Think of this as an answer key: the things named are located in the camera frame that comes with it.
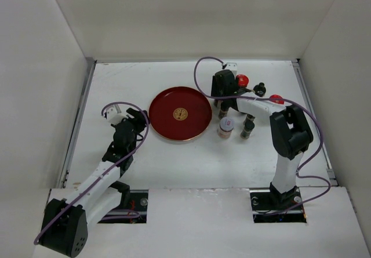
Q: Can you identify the small black cap spice bottle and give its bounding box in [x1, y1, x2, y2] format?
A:
[218, 101, 230, 119]

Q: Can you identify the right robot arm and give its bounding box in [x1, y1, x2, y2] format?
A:
[211, 70, 313, 210]

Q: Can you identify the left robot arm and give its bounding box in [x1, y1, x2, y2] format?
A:
[34, 102, 150, 257]

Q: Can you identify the red lid sauce jar back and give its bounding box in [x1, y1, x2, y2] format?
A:
[235, 74, 249, 89]

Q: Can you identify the red lid sauce jar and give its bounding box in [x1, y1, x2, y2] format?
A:
[235, 74, 249, 89]
[269, 95, 285, 105]

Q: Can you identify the black cap dark bottle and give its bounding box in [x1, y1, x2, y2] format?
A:
[253, 82, 267, 97]

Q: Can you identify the white lid pink jar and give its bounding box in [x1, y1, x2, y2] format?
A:
[217, 117, 234, 139]

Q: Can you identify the red round tray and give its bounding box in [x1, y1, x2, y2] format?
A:
[148, 86, 212, 141]

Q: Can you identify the red lid sauce jar right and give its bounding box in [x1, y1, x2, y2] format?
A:
[269, 95, 285, 105]

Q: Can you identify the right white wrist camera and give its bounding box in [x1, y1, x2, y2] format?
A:
[222, 62, 238, 74]

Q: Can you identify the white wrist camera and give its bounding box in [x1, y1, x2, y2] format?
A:
[105, 104, 123, 125]
[222, 62, 238, 74]

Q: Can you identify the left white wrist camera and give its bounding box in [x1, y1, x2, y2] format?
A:
[105, 104, 123, 125]

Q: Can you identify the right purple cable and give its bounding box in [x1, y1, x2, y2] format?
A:
[193, 56, 332, 214]

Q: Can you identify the purple cable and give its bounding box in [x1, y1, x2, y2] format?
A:
[32, 101, 150, 246]
[193, 56, 332, 214]

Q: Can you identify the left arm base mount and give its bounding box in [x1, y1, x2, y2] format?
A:
[99, 181, 149, 224]

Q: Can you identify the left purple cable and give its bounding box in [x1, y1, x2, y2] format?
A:
[32, 101, 150, 246]

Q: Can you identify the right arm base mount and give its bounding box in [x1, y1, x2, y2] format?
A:
[250, 184, 307, 223]

